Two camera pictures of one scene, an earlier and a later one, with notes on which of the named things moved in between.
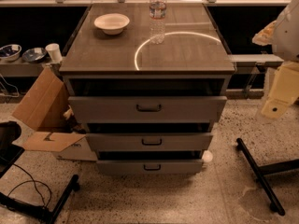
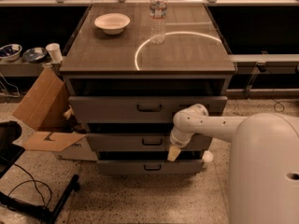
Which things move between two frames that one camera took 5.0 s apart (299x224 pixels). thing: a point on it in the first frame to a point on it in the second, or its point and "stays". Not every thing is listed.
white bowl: [111, 23] stays
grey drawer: [150, 141] stays
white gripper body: [288, 36] to [177, 141]
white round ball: [207, 156] stays
